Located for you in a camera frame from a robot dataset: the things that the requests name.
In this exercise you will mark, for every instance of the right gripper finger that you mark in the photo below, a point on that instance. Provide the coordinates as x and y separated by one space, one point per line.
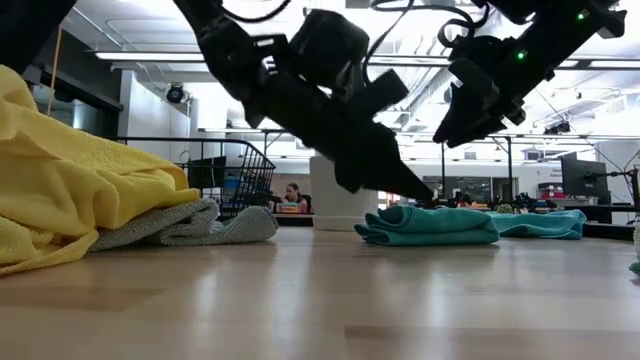
460 117
480 127

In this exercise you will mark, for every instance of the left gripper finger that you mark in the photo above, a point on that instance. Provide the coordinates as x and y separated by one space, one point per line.
395 160
350 155

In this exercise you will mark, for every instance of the teal microfiber towel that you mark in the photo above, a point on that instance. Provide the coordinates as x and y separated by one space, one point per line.
425 227
545 225

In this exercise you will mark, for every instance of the gray microfiber towel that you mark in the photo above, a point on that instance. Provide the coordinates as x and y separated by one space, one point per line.
200 227

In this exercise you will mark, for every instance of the yellow microfiber towel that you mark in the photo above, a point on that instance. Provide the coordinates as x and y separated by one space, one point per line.
65 185

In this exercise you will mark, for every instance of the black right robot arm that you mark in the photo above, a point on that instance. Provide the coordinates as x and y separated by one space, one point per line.
560 35

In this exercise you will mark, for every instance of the light green microfiber towel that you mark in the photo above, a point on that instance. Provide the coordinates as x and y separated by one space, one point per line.
636 269

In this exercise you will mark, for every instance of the white plant pot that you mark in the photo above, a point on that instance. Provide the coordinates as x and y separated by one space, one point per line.
325 205

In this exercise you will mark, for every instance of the seated person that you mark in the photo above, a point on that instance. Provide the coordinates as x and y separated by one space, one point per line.
295 197

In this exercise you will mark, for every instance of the black ceiling track lights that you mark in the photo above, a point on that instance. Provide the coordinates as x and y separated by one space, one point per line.
557 128

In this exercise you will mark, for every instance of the red storage boxes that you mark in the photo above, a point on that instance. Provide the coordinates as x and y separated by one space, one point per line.
552 191

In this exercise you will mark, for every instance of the black computer monitor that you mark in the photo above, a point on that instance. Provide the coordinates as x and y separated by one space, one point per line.
582 180

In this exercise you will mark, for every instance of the small dark monitor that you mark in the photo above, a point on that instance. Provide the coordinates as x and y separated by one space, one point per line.
207 172

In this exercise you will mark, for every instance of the black round ceiling spotlight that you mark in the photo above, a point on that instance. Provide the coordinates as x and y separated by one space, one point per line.
176 94

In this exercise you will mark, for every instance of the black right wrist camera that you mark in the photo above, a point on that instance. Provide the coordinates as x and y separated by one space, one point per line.
490 50

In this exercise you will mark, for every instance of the black background rig frame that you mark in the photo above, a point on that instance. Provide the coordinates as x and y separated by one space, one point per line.
443 165

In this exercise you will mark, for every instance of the black table frame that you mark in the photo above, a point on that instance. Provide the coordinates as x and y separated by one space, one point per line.
605 231

